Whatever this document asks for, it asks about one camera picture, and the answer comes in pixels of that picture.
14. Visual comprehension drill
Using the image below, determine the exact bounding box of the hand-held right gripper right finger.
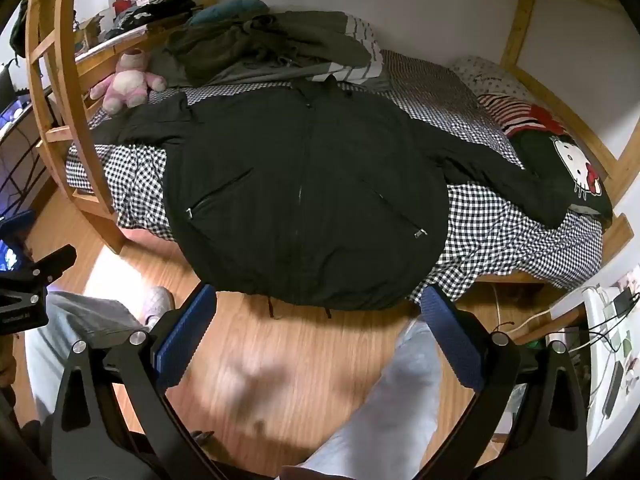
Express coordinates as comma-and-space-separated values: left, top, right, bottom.
415, 284, 588, 480

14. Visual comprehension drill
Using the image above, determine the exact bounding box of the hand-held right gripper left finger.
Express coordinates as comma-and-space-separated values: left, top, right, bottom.
40, 282, 236, 480

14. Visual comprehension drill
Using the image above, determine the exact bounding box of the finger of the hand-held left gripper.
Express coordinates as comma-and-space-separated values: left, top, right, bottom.
27, 245, 78, 285

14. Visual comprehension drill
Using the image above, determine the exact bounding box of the black zip jacket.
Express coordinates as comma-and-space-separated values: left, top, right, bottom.
92, 77, 571, 311

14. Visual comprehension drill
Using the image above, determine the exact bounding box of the black clothes pile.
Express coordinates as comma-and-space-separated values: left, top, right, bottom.
112, 0, 197, 31

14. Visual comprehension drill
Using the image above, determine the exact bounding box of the person's grey shoe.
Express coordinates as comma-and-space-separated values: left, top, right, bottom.
142, 286, 176, 332

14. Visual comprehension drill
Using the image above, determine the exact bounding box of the person's left leg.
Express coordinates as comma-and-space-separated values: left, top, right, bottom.
22, 290, 153, 421

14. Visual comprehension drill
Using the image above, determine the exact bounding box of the person's leg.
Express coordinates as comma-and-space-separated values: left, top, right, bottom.
282, 317, 443, 480
22, 290, 153, 421

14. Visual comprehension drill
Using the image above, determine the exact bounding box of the person's right leg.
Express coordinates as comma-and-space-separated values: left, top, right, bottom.
282, 317, 443, 480

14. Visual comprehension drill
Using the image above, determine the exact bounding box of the black white checkered bed sheet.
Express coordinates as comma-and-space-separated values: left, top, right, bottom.
65, 50, 606, 306

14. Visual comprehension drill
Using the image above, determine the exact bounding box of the computer monitor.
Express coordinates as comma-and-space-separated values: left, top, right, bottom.
0, 60, 31, 133

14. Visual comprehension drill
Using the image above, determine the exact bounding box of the wooden ladder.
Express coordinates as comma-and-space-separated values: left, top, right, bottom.
25, 0, 126, 253

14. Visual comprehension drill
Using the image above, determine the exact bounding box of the black charger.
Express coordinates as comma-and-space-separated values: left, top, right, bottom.
614, 292, 640, 317

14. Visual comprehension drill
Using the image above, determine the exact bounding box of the red striped cat print pillow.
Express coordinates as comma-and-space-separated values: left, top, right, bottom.
477, 92, 613, 221

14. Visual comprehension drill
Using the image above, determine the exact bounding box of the white dotted pillow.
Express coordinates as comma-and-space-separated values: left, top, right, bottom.
447, 56, 533, 103

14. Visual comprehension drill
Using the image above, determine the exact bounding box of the grey white striped blanket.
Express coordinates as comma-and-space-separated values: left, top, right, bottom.
305, 15, 388, 88

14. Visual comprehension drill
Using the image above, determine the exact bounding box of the olive green coat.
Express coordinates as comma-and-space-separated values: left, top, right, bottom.
150, 10, 373, 88

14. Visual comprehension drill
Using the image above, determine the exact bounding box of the teal pillow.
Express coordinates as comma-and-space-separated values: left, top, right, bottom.
187, 0, 271, 27

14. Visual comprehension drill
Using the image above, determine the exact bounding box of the white cable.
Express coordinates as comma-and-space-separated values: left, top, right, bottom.
492, 282, 601, 346

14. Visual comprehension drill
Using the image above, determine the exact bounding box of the wooden bed frame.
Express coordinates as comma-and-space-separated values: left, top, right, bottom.
475, 0, 640, 286

